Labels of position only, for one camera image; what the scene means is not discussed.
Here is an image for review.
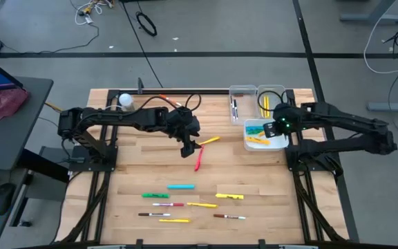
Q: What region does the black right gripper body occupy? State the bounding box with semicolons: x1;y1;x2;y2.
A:
271;102;305;134

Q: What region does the clear plastic divided bin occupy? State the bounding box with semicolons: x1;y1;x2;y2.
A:
228;84;292;126

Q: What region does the dark grey desk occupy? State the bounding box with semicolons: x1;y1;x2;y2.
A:
0;76;55;249

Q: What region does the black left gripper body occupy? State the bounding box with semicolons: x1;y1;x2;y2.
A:
166;107;202;146

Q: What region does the yellow wire bundle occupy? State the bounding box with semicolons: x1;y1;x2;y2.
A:
44;101;64;113

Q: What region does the coiled black cable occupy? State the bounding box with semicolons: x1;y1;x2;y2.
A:
135;11;158;37

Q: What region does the black aluminium table frame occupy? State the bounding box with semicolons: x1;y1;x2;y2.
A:
55;88;361;249

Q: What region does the slim pink highlighter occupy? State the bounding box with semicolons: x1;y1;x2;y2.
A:
193;144;206;173

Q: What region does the long black floor cable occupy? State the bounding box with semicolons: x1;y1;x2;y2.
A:
120;0;164;89

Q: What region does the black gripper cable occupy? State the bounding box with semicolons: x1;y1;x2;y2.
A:
129;93;202;112
256;90;285;112

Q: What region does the white floor cable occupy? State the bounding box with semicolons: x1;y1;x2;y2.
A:
363;0;398;75

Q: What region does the black computer mouse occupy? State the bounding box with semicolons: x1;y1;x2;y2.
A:
0;182;17;216

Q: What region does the brown marker with white end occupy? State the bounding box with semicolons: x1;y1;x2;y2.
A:
213;214;247;221

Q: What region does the grey desk leg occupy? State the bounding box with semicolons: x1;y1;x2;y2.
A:
339;0;398;26
367;92;398;113

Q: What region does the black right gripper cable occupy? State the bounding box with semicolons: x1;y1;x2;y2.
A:
256;90;285;112

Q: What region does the pink and white marker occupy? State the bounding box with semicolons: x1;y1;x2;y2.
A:
151;202;185;208

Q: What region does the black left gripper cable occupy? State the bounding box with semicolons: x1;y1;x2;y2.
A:
129;93;202;112

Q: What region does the white and yellow cable bundle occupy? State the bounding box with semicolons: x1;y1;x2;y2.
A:
73;0;114;26

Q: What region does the white bulb brass lamp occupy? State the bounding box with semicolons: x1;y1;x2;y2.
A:
117;93;136;112

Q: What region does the white plastic bin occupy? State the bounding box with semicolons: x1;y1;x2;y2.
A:
243;118;291;152

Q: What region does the orange and white marker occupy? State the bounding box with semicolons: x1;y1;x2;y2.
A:
158;94;183;107

